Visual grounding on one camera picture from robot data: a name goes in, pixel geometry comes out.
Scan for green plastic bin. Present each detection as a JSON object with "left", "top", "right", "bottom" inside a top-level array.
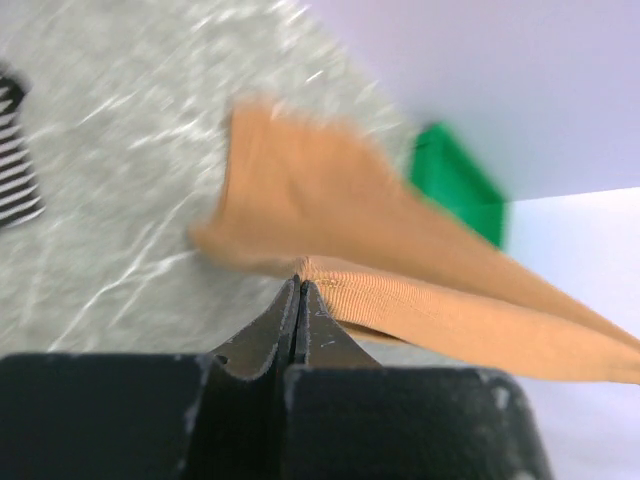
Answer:
[{"left": 409, "top": 123, "right": 508, "bottom": 249}]

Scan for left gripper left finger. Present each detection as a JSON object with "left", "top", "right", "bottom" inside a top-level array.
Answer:
[{"left": 189, "top": 276, "right": 300, "bottom": 479}]

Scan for tan tank top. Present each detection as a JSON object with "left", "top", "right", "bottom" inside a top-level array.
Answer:
[{"left": 190, "top": 102, "right": 639, "bottom": 384}]

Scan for thin striped tank top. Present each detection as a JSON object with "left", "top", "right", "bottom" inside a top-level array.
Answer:
[{"left": 0, "top": 61, "right": 45, "bottom": 229}]

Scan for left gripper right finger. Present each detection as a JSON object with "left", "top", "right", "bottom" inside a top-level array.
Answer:
[{"left": 293, "top": 281, "right": 381, "bottom": 369}]

